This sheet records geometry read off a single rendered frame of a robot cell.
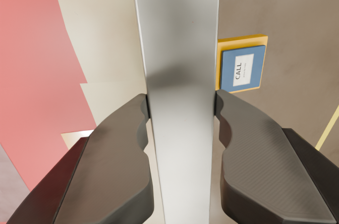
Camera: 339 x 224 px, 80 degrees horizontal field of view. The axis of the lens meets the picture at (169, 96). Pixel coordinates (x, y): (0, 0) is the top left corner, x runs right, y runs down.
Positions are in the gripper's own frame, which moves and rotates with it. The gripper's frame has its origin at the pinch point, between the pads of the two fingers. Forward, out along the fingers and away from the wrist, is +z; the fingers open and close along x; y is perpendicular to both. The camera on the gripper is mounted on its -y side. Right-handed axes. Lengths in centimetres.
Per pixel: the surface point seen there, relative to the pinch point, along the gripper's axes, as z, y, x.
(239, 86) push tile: 31.5, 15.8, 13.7
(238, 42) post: 33.0, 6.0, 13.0
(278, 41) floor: 148, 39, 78
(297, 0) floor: 150, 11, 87
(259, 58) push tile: 32.5, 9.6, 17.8
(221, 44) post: 32.1, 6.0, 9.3
